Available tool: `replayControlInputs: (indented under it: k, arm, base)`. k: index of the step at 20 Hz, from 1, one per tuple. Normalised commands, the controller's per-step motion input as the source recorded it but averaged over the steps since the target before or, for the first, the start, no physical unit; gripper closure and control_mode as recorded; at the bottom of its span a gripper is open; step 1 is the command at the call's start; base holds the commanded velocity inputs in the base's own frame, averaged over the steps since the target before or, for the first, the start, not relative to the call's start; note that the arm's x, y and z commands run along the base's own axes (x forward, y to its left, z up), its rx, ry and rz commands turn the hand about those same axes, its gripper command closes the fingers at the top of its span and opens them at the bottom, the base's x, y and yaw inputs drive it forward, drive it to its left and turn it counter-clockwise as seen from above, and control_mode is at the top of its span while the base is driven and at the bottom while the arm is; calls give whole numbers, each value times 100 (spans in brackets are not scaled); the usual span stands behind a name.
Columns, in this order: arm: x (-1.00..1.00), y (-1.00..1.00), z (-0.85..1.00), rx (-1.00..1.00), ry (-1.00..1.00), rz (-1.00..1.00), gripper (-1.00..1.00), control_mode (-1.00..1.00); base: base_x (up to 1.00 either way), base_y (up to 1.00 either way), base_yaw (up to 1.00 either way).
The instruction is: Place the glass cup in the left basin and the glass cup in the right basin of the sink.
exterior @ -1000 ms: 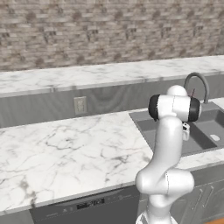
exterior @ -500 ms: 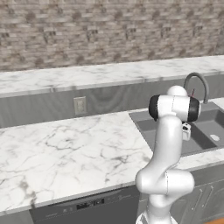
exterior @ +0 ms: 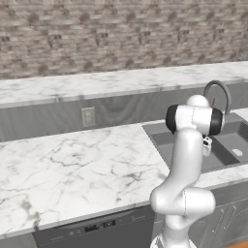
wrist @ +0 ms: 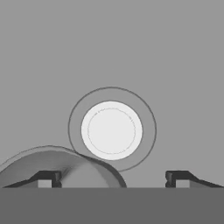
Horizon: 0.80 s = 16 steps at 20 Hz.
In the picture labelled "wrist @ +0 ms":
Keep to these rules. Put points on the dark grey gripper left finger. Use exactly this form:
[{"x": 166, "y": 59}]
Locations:
[{"x": 46, "y": 176}]

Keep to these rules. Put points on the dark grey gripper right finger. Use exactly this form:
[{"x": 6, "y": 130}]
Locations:
[{"x": 178, "y": 175}]

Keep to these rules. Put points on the glass cup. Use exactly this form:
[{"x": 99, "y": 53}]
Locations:
[
  {"x": 73, "y": 166},
  {"x": 112, "y": 130}
]

